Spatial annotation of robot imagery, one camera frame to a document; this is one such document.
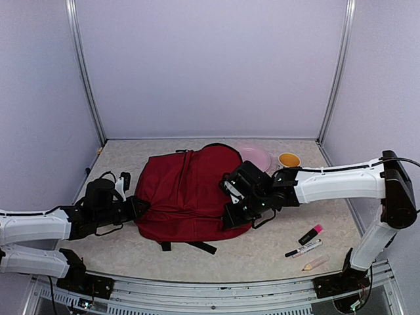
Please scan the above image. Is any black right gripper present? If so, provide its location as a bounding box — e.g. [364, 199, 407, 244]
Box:
[223, 191, 270, 229]

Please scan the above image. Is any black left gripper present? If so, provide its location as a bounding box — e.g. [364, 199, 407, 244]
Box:
[94, 194, 149, 227]

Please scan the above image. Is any red student backpack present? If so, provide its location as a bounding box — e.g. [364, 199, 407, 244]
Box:
[135, 143, 251, 255]

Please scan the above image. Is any pink highlighter black cap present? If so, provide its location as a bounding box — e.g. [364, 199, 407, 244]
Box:
[298, 224, 323, 245]

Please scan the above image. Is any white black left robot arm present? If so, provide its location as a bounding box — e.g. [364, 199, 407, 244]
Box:
[1, 172, 150, 292]

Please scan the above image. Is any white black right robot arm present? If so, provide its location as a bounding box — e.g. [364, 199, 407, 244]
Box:
[219, 150, 419, 291]

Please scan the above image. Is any blue capped marker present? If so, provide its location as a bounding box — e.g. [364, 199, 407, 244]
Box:
[285, 239, 322, 258]

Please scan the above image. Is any pink plastic plate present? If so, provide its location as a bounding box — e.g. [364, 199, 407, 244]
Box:
[238, 145, 271, 171]

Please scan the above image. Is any patterned mug orange inside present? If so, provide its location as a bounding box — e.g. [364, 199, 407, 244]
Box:
[278, 152, 301, 167]

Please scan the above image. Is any white pen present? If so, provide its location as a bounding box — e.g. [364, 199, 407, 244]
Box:
[292, 241, 323, 259]

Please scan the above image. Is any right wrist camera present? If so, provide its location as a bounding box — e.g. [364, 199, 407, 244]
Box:
[219, 173, 244, 204]

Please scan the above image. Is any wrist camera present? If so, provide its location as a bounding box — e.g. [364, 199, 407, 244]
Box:
[219, 173, 244, 204]
[118, 171, 131, 192]

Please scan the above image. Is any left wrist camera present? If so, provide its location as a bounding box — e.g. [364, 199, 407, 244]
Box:
[118, 171, 131, 192]

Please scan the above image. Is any aluminium front rail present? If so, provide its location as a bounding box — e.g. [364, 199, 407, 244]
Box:
[22, 261, 408, 314]

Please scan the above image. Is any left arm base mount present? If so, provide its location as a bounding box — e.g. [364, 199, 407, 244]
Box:
[56, 273, 114, 300]

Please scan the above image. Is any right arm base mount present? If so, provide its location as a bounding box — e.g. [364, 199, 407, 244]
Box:
[312, 274, 370, 299]

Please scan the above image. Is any left aluminium corner post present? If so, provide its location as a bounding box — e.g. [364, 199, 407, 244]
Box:
[66, 0, 108, 147]

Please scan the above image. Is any aluminium corner post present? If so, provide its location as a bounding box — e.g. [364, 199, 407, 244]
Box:
[66, 0, 108, 147]
[317, 0, 356, 144]

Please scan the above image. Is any right aluminium corner post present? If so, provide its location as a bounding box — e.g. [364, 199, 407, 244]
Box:
[317, 0, 356, 144]

